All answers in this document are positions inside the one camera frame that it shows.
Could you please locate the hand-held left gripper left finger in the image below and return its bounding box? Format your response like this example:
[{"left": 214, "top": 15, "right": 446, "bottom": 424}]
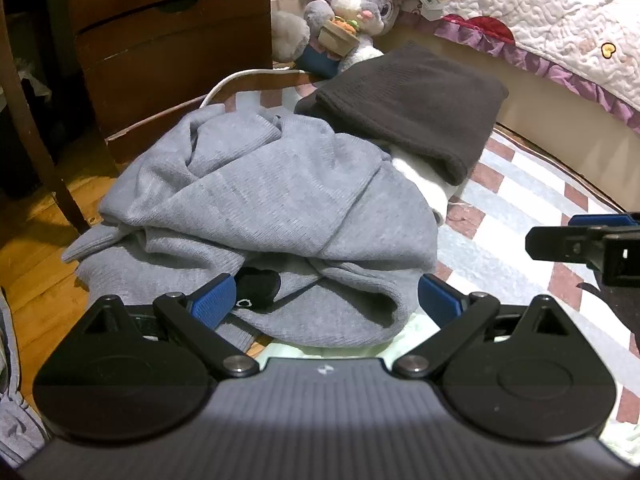
[{"left": 80, "top": 274, "right": 262, "bottom": 380}]

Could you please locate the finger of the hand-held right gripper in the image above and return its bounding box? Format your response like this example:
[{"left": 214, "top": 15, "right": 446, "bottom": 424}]
[
  {"left": 569, "top": 212, "right": 640, "bottom": 235},
  {"left": 527, "top": 226, "right": 608, "bottom": 267}
]

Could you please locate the grey knit sweater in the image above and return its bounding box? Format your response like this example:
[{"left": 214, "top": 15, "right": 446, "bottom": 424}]
[{"left": 61, "top": 105, "right": 440, "bottom": 356}]

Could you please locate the checkered mat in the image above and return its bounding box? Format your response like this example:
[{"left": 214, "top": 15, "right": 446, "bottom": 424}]
[{"left": 105, "top": 70, "right": 640, "bottom": 426}]

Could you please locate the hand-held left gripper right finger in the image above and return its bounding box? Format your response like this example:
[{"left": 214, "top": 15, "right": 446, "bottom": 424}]
[{"left": 392, "top": 274, "right": 573, "bottom": 380}]

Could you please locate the wooden furniture leg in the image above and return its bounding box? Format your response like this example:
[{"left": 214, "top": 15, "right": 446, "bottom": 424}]
[{"left": 0, "top": 0, "right": 91, "bottom": 233}]

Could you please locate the wooden cabinet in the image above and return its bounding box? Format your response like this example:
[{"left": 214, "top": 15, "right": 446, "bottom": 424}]
[{"left": 62, "top": 0, "right": 273, "bottom": 166}]

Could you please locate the grey cloth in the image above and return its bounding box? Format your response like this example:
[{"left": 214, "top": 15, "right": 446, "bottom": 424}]
[{"left": 0, "top": 285, "right": 48, "bottom": 466}]

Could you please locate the floral quilted bedspread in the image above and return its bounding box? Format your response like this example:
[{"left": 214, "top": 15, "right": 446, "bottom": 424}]
[{"left": 312, "top": 0, "right": 640, "bottom": 136}]

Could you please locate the white cable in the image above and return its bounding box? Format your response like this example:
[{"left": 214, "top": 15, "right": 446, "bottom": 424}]
[{"left": 200, "top": 67, "right": 301, "bottom": 108}]

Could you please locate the white garment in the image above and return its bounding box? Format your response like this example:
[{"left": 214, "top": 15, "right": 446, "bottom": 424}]
[{"left": 390, "top": 152, "right": 463, "bottom": 226}]

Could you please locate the dark folded garment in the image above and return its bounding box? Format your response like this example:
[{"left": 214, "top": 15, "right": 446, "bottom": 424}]
[{"left": 295, "top": 40, "right": 510, "bottom": 187}]

